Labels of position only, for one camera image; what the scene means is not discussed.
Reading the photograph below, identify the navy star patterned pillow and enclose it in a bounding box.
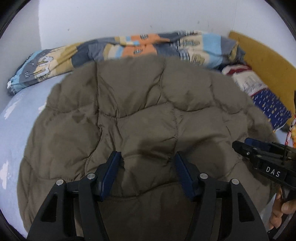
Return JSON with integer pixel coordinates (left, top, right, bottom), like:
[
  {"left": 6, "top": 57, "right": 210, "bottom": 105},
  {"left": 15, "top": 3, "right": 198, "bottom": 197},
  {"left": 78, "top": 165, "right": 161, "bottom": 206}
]
[{"left": 222, "top": 65, "right": 292, "bottom": 131}]

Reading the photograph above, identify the patchwork patterned quilt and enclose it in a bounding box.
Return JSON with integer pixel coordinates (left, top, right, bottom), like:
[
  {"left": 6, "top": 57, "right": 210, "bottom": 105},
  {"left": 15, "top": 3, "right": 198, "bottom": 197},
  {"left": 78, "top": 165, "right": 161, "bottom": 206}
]
[{"left": 6, "top": 31, "right": 245, "bottom": 96}]

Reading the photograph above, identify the olive green puffer jacket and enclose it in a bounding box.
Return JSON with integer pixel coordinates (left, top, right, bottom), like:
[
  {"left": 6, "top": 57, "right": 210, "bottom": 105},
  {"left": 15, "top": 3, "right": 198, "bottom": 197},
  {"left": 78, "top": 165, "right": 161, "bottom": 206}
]
[{"left": 17, "top": 55, "right": 276, "bottom": 240}]

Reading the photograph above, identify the light blue bed sheet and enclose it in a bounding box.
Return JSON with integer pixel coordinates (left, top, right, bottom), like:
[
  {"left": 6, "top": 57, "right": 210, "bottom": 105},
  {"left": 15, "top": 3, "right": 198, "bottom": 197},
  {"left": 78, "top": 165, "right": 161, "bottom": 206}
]
[{"left": 0, "top": 74, "right": 67, "bottom": 237}]

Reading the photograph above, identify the wooden headboard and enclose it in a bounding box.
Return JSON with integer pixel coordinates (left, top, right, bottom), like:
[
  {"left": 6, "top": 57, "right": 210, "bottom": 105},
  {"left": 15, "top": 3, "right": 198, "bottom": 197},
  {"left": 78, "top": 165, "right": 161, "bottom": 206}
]
[{"left": 229, "top": 31, "right": 295, "bottom": 113}]

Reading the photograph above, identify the person right hand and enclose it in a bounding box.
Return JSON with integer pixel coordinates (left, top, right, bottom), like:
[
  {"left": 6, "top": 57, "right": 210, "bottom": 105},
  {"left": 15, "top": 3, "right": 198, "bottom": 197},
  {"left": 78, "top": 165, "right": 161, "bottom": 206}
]
[{"left": 268, "top": 188, "right": 296, "bottom": 230}]

